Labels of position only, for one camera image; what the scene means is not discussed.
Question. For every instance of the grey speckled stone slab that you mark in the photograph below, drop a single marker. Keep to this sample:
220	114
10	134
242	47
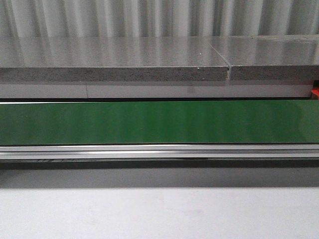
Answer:
102	59

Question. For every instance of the green conveyor belt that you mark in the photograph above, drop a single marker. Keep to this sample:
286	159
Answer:
241	121

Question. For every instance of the white panel under slabs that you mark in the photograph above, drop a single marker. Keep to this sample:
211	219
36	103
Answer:
204	89

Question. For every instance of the red plastic tray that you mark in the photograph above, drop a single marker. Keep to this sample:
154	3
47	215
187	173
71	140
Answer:
315	93

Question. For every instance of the white pleated curtain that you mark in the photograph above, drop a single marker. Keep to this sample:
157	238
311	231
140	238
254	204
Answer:
145	18

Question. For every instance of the aluminium conveyor side rail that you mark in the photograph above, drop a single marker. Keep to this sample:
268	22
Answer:
143	152

